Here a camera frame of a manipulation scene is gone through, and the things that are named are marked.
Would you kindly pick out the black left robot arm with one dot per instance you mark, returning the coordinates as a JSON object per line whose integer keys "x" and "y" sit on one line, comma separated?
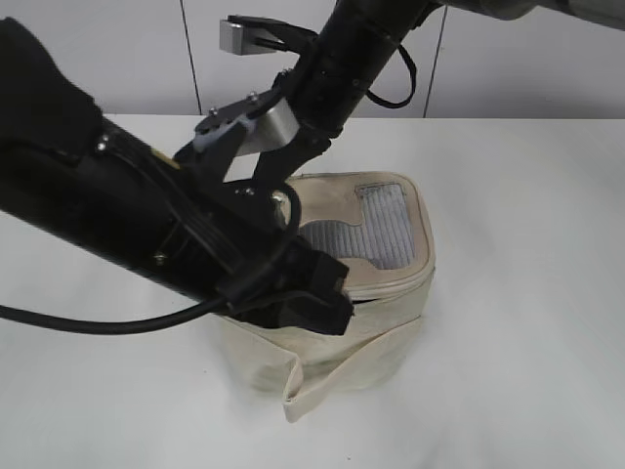
{"x": 232, "y": 247}

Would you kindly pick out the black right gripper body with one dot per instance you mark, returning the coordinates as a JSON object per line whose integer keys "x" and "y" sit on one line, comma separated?
{"x": 276, "y": 165}

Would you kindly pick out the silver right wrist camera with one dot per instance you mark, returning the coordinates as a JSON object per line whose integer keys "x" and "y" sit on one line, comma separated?
{"x": 245, "y": 36}

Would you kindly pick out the cream zippered bag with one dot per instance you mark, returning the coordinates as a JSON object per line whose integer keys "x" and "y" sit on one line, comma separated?
{"x": 372, "y": 234}

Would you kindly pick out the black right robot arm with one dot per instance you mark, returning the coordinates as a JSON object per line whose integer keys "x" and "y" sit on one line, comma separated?
{"x": 334, "y": 72}

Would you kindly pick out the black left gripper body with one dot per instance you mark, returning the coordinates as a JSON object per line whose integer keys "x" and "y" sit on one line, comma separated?
{"x": 288, "y": 283}

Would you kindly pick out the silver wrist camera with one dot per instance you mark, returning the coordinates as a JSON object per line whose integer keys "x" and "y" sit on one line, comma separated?
{"x": 257, "y": 123}
{"x": 245, "y": 36}

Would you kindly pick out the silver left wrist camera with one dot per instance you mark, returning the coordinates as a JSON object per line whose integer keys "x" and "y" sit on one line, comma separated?
{"x": 257, "y": 123}

